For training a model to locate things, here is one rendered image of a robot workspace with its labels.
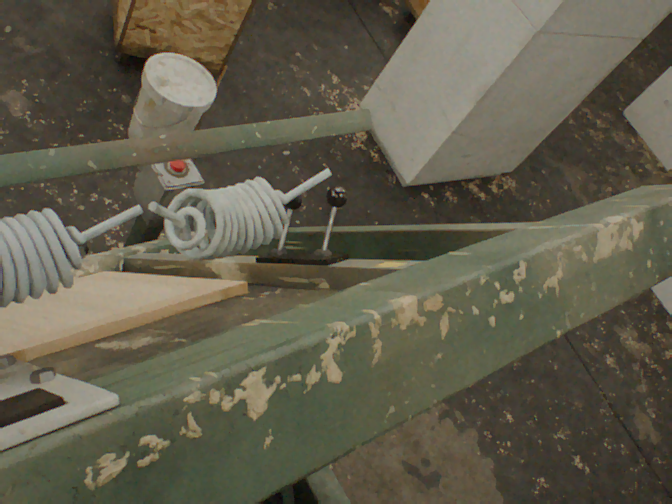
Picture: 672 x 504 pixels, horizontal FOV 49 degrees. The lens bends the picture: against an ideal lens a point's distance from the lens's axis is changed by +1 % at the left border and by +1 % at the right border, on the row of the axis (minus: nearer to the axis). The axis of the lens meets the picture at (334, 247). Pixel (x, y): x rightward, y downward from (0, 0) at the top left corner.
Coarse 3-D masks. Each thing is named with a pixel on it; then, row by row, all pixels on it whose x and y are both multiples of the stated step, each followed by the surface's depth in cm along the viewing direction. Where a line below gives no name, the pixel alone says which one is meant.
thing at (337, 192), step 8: (328, 192) 122; (336, 192) 121; (344, 192) 121; (328, 200) 122; (336, 200) 121; (344, 200) 121; (336, 208) 122; (328, 224) 121; (328, 232) 121; (328, 240) 121; (320, 256) 119
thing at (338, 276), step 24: (144, 264) 163; (168, 264) 155; (192, 264) 148; (216, 264) 141; (240, 264) 135; (264, 264) 129; (288, 264) 124; (336, 264) 116; (360, 264) 113; (408, 264) 107; (336, 288) 116
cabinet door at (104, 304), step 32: (64, 288) 154; (96, 288) 146; (128, 288) 140; (160, 288) 134; (192, 288) 128; (224, 288) 123; (0, 320) 127; (32, 320) 123; (64, 320) 118; (96, 320) 113; (128, 320) 111; (0, 352) 101; (32, 352) 102
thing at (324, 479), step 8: (320, 472) 176; (328, 472) 177; (304, 480) 173; (312, 480) 173; (320, 480) 174; (328, 480) 175; (336, 480) 176; (296, 488) 176; (304, 488) 174; (312, 488) 172; (320, 488) 173; (328, 488) 174; (336, 488) 175; (280, 496) 175; (296, 496) 177; (304, 496) 175; (312, 496) 172; (320, 496) 172; (328, 496) 173; (336, 496) 174; (344, 496) 175
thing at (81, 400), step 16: (0, 368) 55; (16, 368) 54; (32, 368) 53; (48, 368) 50; (0, 384) 50; (16, 384) 50; (32, 384) 49; (48, 384) 48; (64, 384) 48; (80, 384) 47; (64, 400) 44; (80, 400) 44; (96, 400) 43; (112, 400) 44; (48, 416) 42; (64, 416) 42; (80, 416) 42; (0, 432) 40; (16, 432) 40; (32, 432) 41; (0, 448) 39
